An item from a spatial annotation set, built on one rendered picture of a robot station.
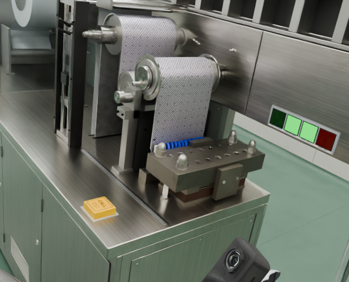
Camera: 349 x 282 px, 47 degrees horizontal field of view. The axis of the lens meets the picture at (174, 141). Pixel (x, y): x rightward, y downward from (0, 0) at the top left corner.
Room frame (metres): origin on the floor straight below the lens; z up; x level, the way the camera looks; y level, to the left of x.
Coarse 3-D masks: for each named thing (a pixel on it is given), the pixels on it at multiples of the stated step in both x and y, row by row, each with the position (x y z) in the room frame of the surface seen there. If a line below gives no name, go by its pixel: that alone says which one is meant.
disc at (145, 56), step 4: (144, 56) 1.28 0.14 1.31; (148, 56) 1.26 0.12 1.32; (152, 56) 1.25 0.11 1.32; (140, 60) 1.29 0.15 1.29; (152, 60) 1.24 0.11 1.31; (156, 60) 1.23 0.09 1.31; (136, 64) 1.31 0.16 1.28; (156, 64) 1.23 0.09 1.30; (136, 68) 1.30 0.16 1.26; (156, 68) 1.22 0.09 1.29; (160, 72) 1.21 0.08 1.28; (160, 76) 1.20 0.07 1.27; (160, 80) 1.20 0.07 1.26; (160, 84) 1.20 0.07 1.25; (156, 88) 1.21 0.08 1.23; (156, 92) 1.21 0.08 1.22; (144, 96) 1.26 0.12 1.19; (148, 96) 1.24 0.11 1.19; (152, 96) 1.22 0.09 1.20
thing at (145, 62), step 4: (144, 60) 1.27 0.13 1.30; (148, 60) 1.25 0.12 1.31; (140, 64) 1.28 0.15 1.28; (144, 64) 1.27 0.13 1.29; (148, 64) 1.25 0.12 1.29; (152, 64) 1.23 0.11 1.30; (212, 64) 1.39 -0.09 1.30; (152, 68) 1.23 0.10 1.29; (152, 72) 1.23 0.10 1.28; (156, 72) 1.22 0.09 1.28; (156, 76) 1.21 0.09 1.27; (156, 80) 1.21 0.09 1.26; (152, 84) 1.22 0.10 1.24; (156, 84) 1.21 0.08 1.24; (152, 88) 1.22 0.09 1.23; (144, 92) 1.25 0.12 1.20; (148, 92) 1.24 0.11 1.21; (152, 92) 1.22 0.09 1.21
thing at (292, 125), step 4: (288, 116) 1.22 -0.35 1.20; (292, 116) 1.21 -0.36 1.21; (288, 120) 1.21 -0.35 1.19; (292, 120) 1.20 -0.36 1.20; (296, 120) 1.19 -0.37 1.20; (300, 120) 1.18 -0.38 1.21; (288, 124) 1.21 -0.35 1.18; (292, 124) 1.20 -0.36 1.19; (296, 124) 1.19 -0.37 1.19; (288, 128) 1.21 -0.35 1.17; (292, 128) 1.20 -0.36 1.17; (296, 128) 1.19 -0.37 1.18; (292, 132) 1.19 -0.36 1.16; (296, 132) 1.18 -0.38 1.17
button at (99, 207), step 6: (102, 198) 1.02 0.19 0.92; (84, 204) 0.98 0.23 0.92; (90, 204) 0.98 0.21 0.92; (96, 204) 0.98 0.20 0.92; (102, 204) 0.99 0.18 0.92; (108, 204) 0.99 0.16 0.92; (90, 210) 0.96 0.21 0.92; (96, 210) 0.95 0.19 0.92; (102, 210) 0.96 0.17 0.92; (108, 210) 0.96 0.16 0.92; (114, 210) 0.98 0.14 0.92; (96, 216) 0.94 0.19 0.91; (102, 216) 0.95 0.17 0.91
